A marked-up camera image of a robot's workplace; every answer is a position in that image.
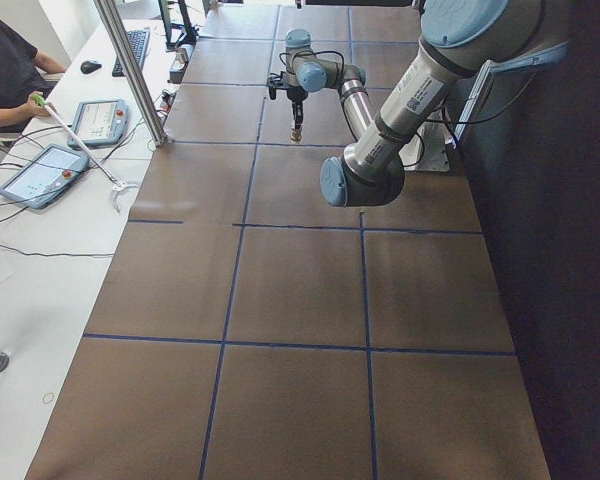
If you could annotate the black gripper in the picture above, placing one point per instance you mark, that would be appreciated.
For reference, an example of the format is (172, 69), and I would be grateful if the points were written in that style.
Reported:
(296, 96)

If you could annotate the chrome brass threaded pipe fitting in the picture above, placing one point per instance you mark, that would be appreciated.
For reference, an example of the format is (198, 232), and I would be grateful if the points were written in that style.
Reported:
(295, 135)

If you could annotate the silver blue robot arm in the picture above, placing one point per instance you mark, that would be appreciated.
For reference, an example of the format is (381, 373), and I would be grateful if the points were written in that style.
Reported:
(306, 72)
(457, 38)

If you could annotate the steel cylinder weight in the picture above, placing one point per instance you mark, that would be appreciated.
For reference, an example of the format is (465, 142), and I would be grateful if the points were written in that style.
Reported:
(183, 53)

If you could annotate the orange black connector block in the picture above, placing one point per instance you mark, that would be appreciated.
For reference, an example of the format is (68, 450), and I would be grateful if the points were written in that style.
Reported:
(167, 100)

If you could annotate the black keyboard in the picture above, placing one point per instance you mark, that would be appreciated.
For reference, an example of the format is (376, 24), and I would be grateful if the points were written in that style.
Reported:
(139, 42)

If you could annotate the far teach pendant tablet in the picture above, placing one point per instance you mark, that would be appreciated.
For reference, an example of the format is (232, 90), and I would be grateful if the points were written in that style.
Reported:
(100, 123)

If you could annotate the teach pendant tablet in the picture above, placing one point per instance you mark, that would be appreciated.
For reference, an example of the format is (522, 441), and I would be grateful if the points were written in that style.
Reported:
(46, 178)
(100, 123)

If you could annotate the black computer mouse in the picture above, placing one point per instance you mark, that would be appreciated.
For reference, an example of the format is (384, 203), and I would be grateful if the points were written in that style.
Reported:
(90, 66)

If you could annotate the long reacher grabber stick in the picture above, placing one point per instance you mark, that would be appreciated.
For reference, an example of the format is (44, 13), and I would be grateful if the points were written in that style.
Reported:
(118, 185)

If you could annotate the near teach pendant tablet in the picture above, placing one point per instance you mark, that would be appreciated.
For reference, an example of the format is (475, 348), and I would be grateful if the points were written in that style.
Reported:
(46, 178)

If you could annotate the seated person in black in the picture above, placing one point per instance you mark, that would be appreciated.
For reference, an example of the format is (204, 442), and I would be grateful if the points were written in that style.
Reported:
(21, 68)

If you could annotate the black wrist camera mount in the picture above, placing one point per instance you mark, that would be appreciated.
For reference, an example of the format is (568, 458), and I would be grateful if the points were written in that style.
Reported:
(276, 82)

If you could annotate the aluminium frame post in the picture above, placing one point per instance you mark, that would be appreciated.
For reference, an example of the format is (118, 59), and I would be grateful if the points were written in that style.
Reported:
(115, 28)

